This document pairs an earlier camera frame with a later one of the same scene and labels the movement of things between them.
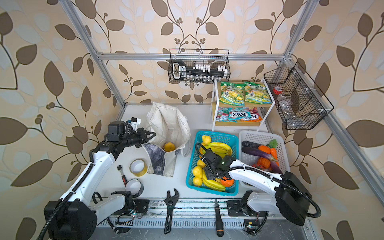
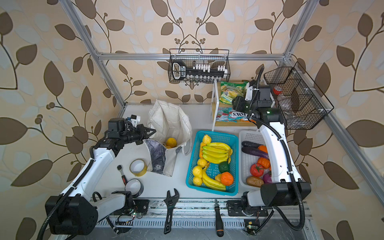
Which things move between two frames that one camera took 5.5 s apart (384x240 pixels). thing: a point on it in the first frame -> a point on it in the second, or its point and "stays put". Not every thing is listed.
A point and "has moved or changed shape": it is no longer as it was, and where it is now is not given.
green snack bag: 232,93 stays put
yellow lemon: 169,146 has moved or changed shape
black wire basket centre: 199,65 stays put
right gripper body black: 210,172 -> 243,106
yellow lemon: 197,181 stays put
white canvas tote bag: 172,133 stays put
